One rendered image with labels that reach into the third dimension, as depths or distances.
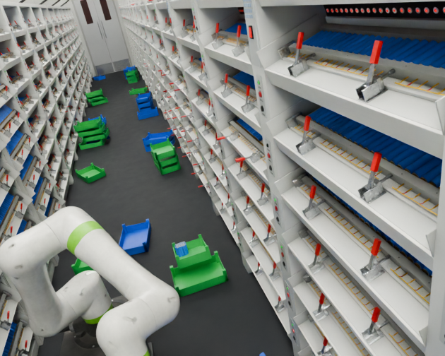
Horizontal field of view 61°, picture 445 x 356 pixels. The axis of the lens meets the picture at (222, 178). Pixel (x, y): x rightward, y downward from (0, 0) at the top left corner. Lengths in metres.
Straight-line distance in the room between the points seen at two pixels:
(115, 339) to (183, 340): 1.08
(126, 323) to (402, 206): 0.65
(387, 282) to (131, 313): 0.58
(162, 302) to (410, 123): 0.72
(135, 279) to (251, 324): 1.03
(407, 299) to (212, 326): 1.34
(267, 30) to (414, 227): 0.61
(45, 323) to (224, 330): 0.86
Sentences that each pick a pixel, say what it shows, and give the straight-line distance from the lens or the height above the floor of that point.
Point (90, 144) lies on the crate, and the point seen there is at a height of 0.04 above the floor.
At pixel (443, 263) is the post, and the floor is 1.09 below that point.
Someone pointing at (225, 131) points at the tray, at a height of 0.89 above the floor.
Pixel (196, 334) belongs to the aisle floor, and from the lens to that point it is 2.02.
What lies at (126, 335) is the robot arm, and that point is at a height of 0.83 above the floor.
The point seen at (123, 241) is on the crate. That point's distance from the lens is 2.84.
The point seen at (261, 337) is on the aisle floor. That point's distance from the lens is 1.94.
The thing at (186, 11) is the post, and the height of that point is 1.40.
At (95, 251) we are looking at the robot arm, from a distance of 1.17.
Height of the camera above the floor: 1.49
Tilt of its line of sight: 27 degrees down
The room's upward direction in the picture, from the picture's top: 12 degrees counter-clockwise
